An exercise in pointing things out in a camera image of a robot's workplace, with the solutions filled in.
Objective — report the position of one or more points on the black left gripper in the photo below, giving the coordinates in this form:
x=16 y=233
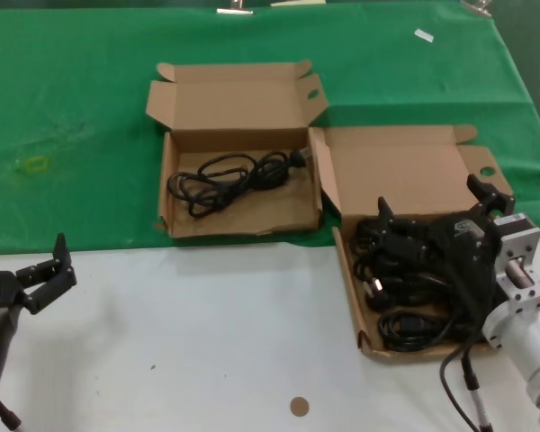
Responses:
x=0 y=290

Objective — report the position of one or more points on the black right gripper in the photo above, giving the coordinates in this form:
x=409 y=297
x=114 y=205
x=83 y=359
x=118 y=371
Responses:
x=472 y=270

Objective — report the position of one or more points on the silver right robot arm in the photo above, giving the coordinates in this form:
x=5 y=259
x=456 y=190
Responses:
x=531 y=333

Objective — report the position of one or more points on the empty brown cardboard box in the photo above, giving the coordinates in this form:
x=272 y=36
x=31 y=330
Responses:
x=243 y=108

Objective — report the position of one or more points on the white tape strip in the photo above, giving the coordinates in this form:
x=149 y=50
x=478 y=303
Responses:
x=424 y=35

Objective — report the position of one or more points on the metal cloth clamp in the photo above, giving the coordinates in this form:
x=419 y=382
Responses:
x=236 y=10
x=477 y=6

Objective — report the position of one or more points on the green table cloth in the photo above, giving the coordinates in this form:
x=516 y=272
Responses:
x=72 y=67

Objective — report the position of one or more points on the round brown cardboard disc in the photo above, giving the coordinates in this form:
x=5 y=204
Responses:
x=299 y=407

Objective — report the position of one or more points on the beige flat strip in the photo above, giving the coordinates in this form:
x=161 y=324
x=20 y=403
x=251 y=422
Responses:
x=297 y=2

